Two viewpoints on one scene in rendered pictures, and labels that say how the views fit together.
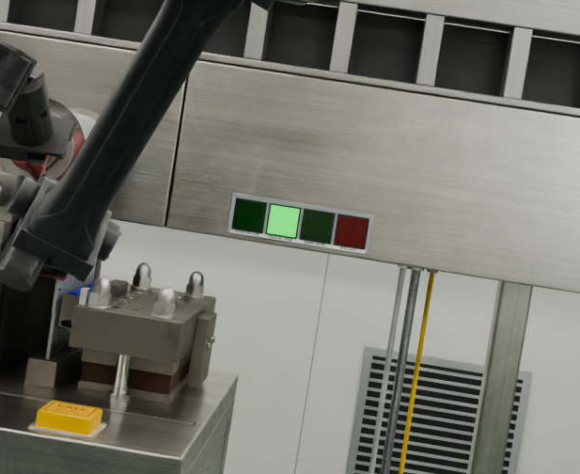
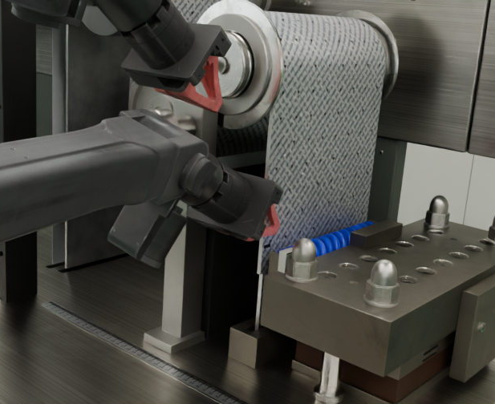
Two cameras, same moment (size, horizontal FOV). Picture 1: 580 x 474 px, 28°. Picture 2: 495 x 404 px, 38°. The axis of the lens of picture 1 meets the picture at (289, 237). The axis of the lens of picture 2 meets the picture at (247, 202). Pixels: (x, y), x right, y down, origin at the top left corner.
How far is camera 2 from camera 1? 1.11 m
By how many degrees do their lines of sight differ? 38
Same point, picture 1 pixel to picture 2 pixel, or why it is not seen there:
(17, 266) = (119, 240)
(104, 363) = not seen: hidden behind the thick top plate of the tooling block
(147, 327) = (346, 319)
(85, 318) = (275, 292)
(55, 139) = (191, 56)
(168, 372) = (393, 375)
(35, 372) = (237, 345)
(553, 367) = not seen: outside the picture
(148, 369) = not seen: hidden behind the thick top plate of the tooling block
